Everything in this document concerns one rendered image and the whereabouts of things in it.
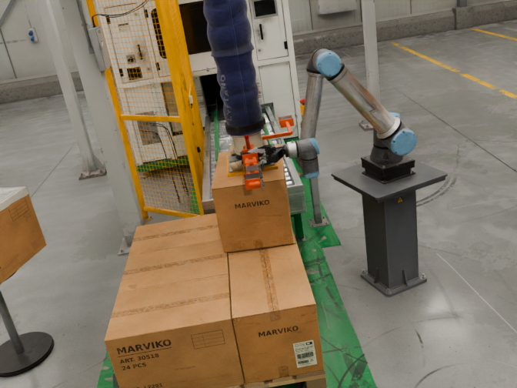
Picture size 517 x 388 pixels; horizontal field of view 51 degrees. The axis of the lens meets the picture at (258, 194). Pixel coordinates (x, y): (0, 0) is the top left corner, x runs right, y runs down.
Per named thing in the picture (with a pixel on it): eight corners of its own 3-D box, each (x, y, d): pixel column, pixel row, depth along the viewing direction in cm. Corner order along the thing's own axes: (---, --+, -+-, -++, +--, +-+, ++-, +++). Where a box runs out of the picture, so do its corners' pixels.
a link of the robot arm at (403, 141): (411, 133, 305) (325, 40, 275) (424, 142, 290) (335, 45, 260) (391, 152, 308) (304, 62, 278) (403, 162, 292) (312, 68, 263)
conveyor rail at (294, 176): (267, 123, 586) (264, 106, 578) (271, 122, 586) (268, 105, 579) (298, 211, 374) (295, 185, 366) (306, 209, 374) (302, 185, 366)
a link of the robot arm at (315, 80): (307, 43, 286) (291, 162, 313) (313, 47, 275) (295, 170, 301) (328, 45, 288) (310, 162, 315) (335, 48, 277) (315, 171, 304)
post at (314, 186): (313, 221, 445) (299, 104, 405) (321, 220, 445) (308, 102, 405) (315, 225, 438) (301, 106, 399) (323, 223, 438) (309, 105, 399)
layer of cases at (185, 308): (150, 276, 373) (136, 225, 358) (291, 252, 375) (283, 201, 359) (125, 406, 263) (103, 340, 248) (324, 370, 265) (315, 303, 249)
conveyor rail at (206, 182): (208, 132, 585) (205, 116, 577) (212, 132, 585) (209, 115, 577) (206, 226, 373) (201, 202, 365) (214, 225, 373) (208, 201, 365)
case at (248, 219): (229, 208, 360) (218, 152, 344) (288, 200, 357) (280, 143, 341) (224, 252, 305) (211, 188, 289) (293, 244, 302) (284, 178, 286)
